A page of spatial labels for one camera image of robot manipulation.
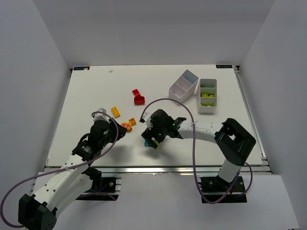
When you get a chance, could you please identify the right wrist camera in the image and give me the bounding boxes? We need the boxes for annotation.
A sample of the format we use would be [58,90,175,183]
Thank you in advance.
[140,112,153,130]

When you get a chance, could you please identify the red rounded lego piece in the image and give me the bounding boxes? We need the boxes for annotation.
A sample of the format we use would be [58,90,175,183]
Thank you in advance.
[134,95,145,105]

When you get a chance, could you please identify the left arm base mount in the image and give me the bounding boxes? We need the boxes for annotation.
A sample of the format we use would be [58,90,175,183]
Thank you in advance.
[76,167,121,201]

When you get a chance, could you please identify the blue table label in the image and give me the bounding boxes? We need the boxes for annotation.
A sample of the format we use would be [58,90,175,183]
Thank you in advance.
[73,66,90,71]
[215,64,233,69]

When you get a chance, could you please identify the orange small lego brick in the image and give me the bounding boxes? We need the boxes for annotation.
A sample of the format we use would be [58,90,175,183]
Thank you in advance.
[129,118,137,126]

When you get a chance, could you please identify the left blue table label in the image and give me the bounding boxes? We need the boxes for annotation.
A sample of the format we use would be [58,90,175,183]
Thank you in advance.
[73,66,90,71]

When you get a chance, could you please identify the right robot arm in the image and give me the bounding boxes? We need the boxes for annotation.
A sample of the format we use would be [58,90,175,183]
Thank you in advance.
[140,109,256,187]

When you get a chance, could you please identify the yellow long lego brick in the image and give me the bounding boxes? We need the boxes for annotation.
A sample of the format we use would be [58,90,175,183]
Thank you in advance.
[111,107,120,118]

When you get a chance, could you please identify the small red lego brick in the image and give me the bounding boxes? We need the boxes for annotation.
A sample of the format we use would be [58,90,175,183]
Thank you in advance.
[132,89,141,97]

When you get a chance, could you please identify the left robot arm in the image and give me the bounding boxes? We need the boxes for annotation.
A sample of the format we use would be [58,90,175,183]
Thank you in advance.
[18,119,127,230]

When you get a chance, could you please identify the right blue table label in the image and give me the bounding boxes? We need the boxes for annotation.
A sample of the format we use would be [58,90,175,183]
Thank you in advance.
[215,64,233,69]

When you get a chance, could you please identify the orange printed round lego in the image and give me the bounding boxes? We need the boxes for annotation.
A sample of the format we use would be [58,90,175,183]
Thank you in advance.
[121,122,132,132]

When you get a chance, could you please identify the tilted white divided container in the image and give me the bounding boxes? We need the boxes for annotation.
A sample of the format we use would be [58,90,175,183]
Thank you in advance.
[168,69,199,103]

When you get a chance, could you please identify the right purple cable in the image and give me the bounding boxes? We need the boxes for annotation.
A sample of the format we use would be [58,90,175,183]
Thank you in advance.
[140,98,253,204]

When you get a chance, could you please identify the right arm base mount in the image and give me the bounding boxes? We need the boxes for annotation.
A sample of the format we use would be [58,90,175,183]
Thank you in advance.
[199,176,247,203]

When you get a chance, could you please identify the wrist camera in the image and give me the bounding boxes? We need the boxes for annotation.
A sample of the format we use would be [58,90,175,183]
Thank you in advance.
[140,112,153,130]
[91,108,109,123]

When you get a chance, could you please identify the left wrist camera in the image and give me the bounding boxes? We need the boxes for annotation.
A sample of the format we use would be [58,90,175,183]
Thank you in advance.
[91,108,109,123]

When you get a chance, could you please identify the upright white divided container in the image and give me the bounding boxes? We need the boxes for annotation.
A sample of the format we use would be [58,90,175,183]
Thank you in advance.
[196,79,217,114]

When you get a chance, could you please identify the lime long lego brick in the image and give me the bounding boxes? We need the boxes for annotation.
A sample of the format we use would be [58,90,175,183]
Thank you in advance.
[201,103,216,107]

